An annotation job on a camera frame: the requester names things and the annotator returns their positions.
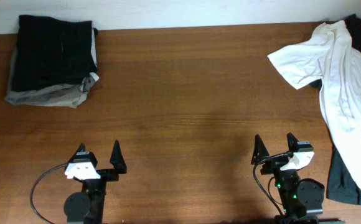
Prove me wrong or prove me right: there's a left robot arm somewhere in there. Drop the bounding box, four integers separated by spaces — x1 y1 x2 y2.
63 141 127 224

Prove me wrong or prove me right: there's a black t-shirt with print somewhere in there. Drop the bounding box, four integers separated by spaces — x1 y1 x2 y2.
320 15 361 205

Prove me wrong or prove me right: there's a folded black garment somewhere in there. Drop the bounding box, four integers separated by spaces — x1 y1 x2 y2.
11 15 98 92

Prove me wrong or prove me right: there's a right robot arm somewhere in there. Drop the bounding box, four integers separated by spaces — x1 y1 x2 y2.
251 133 325 224

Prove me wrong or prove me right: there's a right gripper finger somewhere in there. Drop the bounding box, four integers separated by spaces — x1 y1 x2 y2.
287 133 298 152
251 134 270 165

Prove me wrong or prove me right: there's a white t-shirt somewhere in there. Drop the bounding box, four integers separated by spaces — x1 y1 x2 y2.
268 21 361 190

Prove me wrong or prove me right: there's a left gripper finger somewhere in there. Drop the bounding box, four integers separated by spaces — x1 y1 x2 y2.
110 140 127 174
73 143 86 159

